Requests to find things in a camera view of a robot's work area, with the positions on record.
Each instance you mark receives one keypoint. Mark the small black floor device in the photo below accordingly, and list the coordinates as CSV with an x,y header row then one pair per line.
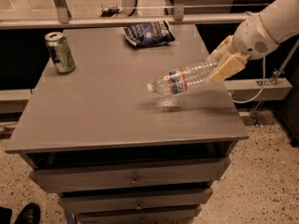
x,y
110,11

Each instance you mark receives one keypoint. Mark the grey drawer cabinet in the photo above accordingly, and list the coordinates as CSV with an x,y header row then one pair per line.
x,y
112,151

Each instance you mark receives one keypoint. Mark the grey metal railing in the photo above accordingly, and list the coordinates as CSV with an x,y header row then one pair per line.
x,y
33,14

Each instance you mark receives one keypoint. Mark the blue chip bag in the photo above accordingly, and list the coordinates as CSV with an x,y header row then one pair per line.
x,y
149,34

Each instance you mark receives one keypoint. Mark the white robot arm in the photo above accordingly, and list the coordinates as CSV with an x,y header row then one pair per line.
x,y
281,18

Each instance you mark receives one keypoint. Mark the green soda can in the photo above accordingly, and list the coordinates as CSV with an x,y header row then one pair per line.
x,y
60,52

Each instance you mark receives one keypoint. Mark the clear plastic water bottle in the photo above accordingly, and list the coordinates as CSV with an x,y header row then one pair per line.
x,y
182,79

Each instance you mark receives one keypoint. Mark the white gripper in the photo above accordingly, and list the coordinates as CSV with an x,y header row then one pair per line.
x,y
251,38

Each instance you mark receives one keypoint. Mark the black leather shoe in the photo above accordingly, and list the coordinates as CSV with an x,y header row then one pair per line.
x,y
30,214

